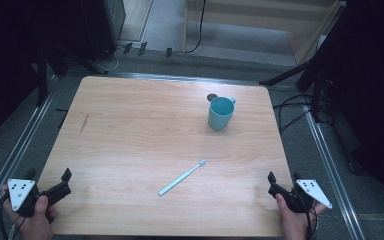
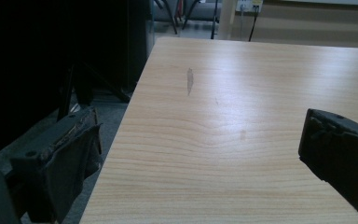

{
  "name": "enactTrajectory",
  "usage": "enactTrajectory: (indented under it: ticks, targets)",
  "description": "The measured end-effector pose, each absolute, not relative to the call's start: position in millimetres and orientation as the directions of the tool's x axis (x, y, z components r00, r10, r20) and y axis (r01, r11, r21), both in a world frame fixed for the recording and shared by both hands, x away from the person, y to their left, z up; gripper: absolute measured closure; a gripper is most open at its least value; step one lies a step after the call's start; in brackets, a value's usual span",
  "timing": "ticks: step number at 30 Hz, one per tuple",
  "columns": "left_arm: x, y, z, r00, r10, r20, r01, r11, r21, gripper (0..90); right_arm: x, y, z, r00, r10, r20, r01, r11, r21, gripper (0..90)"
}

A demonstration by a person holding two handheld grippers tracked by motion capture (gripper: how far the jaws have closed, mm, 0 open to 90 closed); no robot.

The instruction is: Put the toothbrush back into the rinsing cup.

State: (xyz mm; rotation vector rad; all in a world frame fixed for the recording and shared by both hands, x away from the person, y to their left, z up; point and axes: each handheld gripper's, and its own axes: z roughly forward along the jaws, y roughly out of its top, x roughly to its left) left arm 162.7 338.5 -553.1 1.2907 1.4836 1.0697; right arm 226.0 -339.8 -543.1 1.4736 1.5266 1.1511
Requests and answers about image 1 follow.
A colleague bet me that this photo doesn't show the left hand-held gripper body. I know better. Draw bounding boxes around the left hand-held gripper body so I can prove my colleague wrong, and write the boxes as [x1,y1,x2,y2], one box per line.
[7,178,72,218]

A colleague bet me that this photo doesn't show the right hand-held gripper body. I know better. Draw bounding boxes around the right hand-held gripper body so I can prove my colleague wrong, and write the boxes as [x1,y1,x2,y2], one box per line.
[267,179,334,214]

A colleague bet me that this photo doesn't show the teal cup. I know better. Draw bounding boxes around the teal cup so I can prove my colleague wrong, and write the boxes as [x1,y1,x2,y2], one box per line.
[207,95,237,132]

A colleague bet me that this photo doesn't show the light blue toothbrush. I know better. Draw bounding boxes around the light blue toothbrush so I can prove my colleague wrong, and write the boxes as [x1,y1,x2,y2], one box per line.
[158,158,208,197]

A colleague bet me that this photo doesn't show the person's right hand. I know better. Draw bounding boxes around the person's right hand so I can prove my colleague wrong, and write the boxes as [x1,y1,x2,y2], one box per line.
[274,193,328,240]

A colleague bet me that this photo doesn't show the person's left hand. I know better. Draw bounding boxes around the person's left hand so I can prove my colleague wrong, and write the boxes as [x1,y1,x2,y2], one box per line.
[1,184,57,240]

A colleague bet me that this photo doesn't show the black stand leg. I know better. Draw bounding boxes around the black stand leg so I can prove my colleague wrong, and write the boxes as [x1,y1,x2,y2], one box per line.
[48,41,110,75]
[259,0,348,87]

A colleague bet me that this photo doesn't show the dark curtain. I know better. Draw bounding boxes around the dark curtain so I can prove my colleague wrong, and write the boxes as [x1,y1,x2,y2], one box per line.
[319,0,384,214]
[0,0,84,151]

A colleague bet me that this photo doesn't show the black cabinet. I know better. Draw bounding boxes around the black cabinet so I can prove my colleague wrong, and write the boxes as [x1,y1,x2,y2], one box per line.
[79,0,127,63]

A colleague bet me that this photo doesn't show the metal floor rail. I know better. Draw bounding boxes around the metal floor rail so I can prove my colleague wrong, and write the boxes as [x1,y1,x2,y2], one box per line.
[0,93,56,231]
[54,71,301,89]
[301,104,368,240]

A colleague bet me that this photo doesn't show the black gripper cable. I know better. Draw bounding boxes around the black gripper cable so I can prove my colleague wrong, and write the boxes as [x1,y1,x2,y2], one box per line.
[0,194,27,240]
[299,193,320,240]

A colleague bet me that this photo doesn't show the black floor cables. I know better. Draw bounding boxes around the black floor cables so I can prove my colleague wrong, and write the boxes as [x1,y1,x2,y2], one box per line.
[273,94,332,135]

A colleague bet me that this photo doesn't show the black stand post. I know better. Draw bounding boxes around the black stand post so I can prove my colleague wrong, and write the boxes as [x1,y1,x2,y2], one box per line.
[309,63,328,123]
[35,43,50,108]

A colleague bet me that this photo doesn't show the white cable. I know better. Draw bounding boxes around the white cable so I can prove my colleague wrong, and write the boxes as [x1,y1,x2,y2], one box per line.
[101,46,123,74]

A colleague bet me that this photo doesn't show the light wooden frame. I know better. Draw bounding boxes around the light wooden frame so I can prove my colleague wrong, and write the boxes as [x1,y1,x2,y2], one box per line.
[181,0,348,66]

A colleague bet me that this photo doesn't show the black hanging cable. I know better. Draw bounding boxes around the black hanging cable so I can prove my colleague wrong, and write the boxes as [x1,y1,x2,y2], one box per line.
[184,0,208,55]

